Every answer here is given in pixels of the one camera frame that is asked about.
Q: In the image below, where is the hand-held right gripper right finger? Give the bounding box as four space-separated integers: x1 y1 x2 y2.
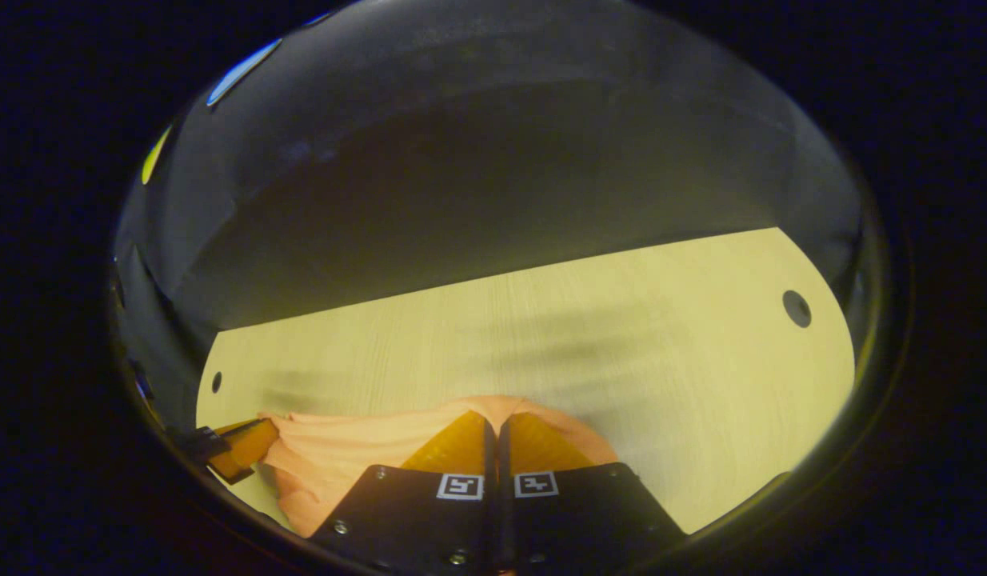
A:
500 411 688 574

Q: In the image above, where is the orange T-shirt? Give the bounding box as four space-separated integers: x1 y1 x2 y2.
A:
260 394 620 538

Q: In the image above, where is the black backdrop cloth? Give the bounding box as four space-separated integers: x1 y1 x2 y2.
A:
114 0 870 433

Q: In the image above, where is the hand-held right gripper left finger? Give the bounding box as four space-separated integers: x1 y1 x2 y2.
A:
308 410 496 573

